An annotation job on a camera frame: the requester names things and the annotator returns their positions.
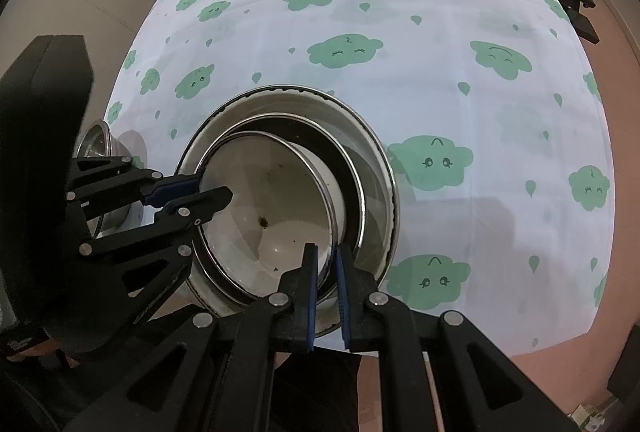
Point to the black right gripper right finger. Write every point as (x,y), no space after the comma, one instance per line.
(437,373)

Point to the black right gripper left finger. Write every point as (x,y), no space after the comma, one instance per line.
(214,376)

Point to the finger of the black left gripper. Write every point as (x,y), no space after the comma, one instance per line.
(126,276)
(107,184)

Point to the white enamel plate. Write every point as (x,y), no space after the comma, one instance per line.
(283,197)

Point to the large steel mixing bowl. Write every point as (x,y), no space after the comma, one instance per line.
(341,139)

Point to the medium steel bowl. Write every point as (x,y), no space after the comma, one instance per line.
(292,183)

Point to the white green cloud tablecloth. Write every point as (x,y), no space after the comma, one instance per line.
(488,110)

